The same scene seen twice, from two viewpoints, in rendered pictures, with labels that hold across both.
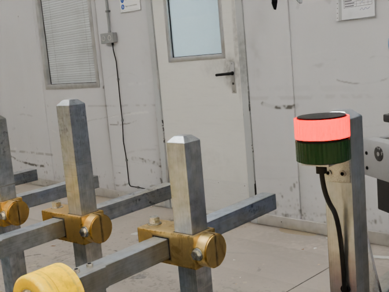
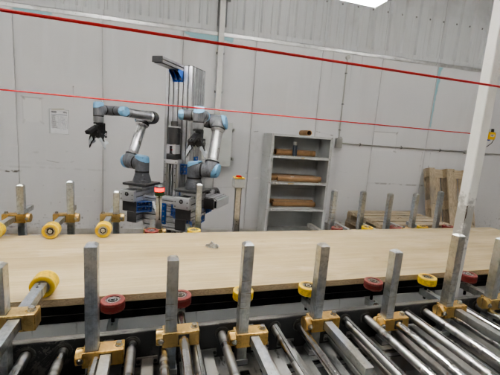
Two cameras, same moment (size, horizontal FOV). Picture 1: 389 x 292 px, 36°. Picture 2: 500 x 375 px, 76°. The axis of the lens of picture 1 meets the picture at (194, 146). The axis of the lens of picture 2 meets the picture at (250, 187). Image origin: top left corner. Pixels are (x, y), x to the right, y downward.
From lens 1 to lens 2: 1.50 m
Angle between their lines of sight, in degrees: 57
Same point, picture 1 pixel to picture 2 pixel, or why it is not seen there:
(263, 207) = not seen: hidden behind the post
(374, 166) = (124, 197)
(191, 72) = not seen: outside the picture
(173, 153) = (115, 195)
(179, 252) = (114, 219)
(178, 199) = (115, 205)
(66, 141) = (69, 193)
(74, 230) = (70, 219)
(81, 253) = (71, 225)
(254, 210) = not seen: hidden behind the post
